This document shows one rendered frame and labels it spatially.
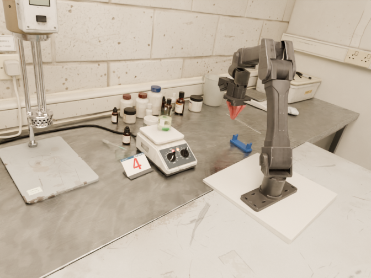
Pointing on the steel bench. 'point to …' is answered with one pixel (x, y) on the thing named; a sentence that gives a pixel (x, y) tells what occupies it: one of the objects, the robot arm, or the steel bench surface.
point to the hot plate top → (149, 131)
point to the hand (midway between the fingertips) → (232, 117)
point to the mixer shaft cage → (33, 115)
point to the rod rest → (241, 144)
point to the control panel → (177, 156)
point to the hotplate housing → (148, 146)
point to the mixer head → (31, 19)
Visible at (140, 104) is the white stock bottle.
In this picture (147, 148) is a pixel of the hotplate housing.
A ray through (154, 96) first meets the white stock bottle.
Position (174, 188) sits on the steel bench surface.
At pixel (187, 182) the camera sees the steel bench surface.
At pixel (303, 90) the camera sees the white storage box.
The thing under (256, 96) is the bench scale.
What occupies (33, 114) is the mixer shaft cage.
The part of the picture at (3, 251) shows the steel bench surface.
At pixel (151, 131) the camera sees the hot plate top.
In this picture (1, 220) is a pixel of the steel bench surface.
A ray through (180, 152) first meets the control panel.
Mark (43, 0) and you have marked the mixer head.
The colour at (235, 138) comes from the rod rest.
